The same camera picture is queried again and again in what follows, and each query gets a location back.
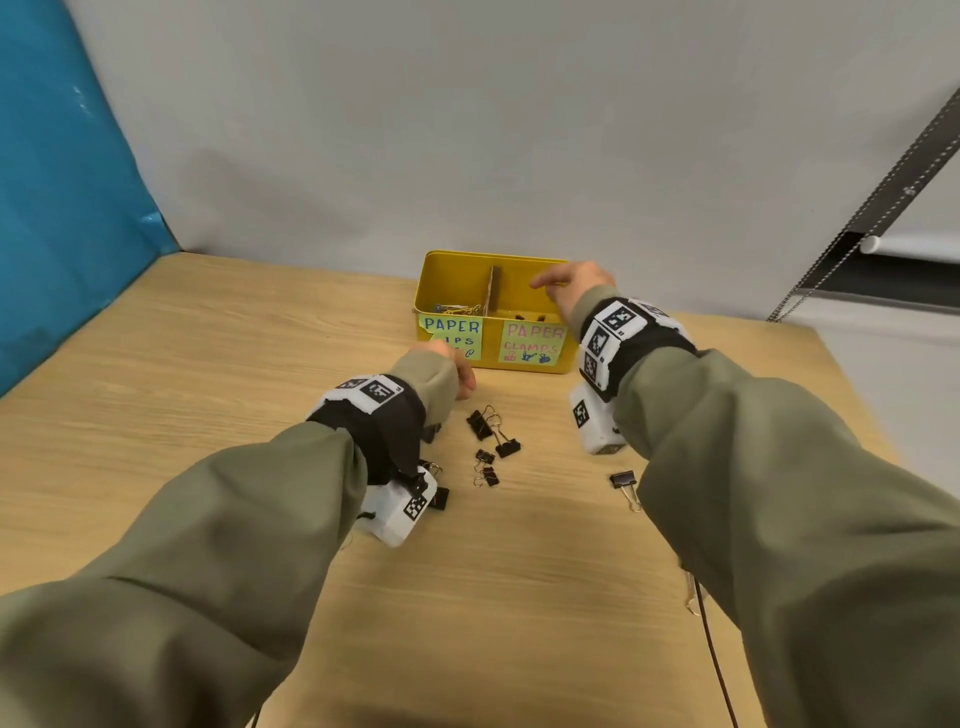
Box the grey perforated metal strip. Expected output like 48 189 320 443
795 84 960 295

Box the pink paper label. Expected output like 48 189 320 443
498 318 569 366

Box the blue panel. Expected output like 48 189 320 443
0 0 182 399

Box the person's right hand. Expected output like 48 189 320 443
530 261 618 321

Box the person's left hand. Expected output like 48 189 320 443
417 341 478 401

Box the yellow metal tin box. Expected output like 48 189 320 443
412 249 580 375

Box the black wrist strap with markers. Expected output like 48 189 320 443
577 297 703 404
305 373 428 490

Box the black cable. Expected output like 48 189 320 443
693 579 742 728

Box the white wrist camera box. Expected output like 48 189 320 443
569 381 628 457
351 466 439 549

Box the person's right forearm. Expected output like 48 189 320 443
568 285 960 728

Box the green paper label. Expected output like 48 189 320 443
418 314 484 362

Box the medium black binder clip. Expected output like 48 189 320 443
417 459 451 512
609 470 643 514

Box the white blind roller tube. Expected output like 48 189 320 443
858 232 960 261

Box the person's left forearm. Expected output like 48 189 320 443
0 351 460 728

